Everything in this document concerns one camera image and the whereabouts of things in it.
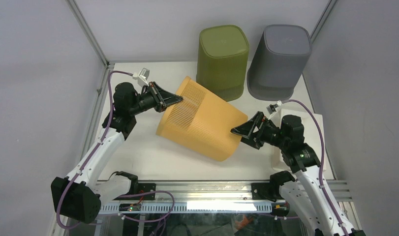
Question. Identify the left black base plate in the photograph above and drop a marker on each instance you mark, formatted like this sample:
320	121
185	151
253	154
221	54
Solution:
147	192

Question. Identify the white perforated plastic basket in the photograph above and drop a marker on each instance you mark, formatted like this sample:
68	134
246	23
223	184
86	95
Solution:
311	135

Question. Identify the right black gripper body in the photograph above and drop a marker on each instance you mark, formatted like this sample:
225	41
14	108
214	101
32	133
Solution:
270	135

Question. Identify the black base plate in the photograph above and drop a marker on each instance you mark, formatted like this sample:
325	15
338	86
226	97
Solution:
265	191
147	192

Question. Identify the grey mesh waste bin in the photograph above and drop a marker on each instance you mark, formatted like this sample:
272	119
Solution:
279	60

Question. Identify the right aluminium corner post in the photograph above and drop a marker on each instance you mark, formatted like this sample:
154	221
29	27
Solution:
322	20

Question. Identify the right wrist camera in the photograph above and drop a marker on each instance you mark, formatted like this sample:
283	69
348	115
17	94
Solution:
274	110

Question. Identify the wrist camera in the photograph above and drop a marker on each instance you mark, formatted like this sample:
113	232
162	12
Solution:
274	110
141	77

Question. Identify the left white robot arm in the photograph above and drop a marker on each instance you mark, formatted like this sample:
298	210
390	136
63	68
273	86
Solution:
78	196

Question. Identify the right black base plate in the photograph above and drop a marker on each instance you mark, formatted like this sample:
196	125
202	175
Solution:
265	191

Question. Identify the green mesh waste bin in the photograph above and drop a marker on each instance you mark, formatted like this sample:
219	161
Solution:
222	61

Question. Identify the yellow mesh waste bin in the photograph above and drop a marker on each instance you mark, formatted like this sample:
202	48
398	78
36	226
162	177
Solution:
202	122

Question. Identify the aluminium mounting rail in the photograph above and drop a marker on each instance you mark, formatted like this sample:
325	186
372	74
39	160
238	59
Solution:
184	191

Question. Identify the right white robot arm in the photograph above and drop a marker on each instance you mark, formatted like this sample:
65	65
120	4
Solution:
303	186

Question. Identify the white slotted cable duct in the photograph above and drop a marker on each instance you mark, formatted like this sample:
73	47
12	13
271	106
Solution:
190	207

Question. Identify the left aluminium corner post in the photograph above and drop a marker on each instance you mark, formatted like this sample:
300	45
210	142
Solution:
87	31

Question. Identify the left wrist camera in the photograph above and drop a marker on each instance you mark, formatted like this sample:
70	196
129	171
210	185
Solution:
141	77

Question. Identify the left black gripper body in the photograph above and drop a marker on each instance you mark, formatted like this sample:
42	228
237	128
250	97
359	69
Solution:
144	102

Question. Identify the aluminium corner post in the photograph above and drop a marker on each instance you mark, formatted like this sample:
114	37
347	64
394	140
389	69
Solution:
322	20
87	31

